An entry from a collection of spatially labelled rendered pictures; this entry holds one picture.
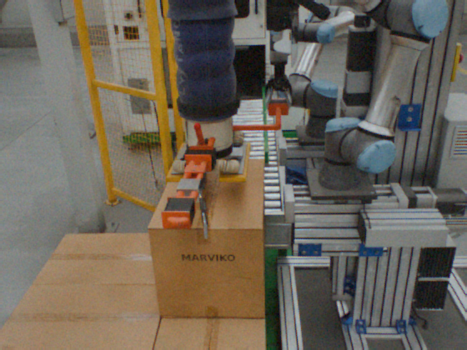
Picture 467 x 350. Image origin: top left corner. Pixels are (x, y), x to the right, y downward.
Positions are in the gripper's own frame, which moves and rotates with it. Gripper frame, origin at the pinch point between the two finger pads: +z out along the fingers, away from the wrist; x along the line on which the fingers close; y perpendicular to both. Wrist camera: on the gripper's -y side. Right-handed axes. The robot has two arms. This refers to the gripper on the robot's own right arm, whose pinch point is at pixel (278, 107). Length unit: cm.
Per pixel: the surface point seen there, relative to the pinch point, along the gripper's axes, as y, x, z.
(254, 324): 63, -9, 64
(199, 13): 41, -25, -43
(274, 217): -7, -1, 59
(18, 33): -860, -571, 87
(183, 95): 38, -33, -16
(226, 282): 60, -19, 48
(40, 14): -74, -132, -32
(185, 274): 60, -34, 44
